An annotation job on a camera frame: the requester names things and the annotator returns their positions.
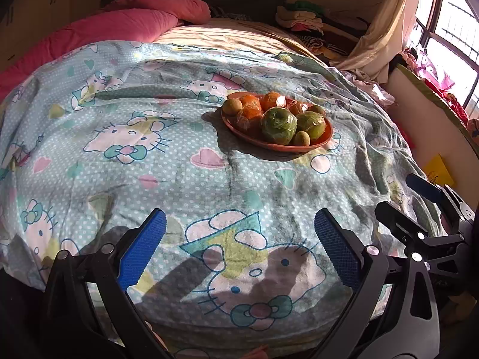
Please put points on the pink quilt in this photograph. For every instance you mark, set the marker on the pink quilt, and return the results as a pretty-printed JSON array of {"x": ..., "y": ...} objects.
[{"x": 104, "y": 26}]

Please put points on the cream wardrobe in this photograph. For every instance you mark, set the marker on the cream wardrobe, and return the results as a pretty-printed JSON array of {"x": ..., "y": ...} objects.
[{"x": 26, "y": 11}]

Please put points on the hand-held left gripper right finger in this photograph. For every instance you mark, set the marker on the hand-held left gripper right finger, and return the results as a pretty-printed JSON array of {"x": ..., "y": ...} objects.
[{"x": 336, "y": 248}]

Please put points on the yellow paper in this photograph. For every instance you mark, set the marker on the yellow paper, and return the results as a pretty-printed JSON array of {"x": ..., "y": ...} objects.
[{"x": 439, "y": 170}]

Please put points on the large green citrus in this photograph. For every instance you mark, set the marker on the large green citrus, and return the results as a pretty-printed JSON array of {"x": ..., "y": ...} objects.
[{"x": 278, "y": 125}]

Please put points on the window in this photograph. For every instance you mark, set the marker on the window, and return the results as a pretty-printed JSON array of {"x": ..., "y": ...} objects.
[{"x": 449, "y": 26}]

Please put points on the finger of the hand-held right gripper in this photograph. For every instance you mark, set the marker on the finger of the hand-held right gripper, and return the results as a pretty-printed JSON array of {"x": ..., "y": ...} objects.
[
  {"x": 396, "y": 220},
  {"x": 424, "y": 189}
]

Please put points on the cream curtain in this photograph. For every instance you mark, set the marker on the cream curtain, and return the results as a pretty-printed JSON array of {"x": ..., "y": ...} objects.
[{"x": 381, "y": 33}]

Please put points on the pile of folded clothes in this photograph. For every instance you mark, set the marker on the pile of folded clothes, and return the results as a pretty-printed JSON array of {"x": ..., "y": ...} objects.
[{"x": 307, "y": 18}]

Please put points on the beige striped bed sheet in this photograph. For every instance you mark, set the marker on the beige striped bed sheet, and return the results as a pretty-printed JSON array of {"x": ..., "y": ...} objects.
[{"x": 243, "y": 37}]

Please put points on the dark striped pillow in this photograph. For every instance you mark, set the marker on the dark striped pillow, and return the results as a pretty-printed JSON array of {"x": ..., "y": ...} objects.
[{"x": 228, "y": 13}]

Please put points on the orange plastic bowl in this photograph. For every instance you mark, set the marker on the orange plastic bowl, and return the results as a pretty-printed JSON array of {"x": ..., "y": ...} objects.
[{"x": 262, "y": 140}]

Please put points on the pink clothes by window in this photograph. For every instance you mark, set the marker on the pink clothes by window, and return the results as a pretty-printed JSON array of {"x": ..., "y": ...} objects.
[{"x": 438, "y": 78}]

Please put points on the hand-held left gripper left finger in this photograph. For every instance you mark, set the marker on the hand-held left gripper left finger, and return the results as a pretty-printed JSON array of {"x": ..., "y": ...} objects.
[{"x": 142, "y": 248}]

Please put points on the cartoon cat printed blanket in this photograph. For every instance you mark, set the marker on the cartoon cat printed blanket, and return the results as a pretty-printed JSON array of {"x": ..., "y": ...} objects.
[{"x": 112, "y": 179}]

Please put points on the brown longan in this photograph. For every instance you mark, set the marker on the brown longan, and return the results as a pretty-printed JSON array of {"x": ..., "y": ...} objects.
[
  {"x": 301, "y": 138},
  {"x": 232, "y": 105}
]

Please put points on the pink floral cloth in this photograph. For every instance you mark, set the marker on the pink floral cloth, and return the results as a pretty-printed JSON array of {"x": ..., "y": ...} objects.
[{"x": 370, "y": 89}]

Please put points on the small green citrus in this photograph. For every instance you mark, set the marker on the small green citrus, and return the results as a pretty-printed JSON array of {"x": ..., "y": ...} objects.
[{"x": 312, "y": 125}]

